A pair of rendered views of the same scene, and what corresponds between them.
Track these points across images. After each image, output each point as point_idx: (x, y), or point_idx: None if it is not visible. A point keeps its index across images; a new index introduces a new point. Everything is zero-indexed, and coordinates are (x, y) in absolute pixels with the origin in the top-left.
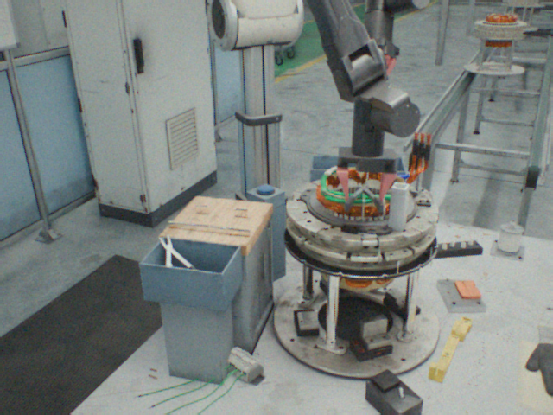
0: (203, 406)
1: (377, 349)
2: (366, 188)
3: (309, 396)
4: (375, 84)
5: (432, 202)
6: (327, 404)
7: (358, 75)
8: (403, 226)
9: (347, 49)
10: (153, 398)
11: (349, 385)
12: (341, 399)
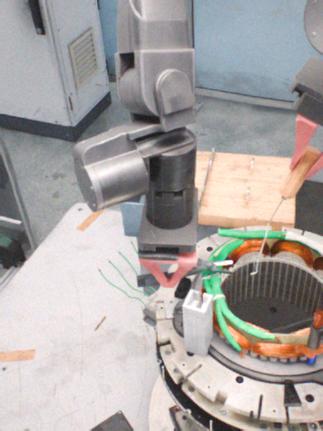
0: (119, 285)
1: (178, 428)
2: (206, 268)
3: (128, 368)
4: (150, 123)
5: (304, 412)
6: (117, 384)
7: (122, 90)
8: (193, 350)
9: (120, 45)
10: (129, 251)
11: (144, 407)
12: (122, 398)
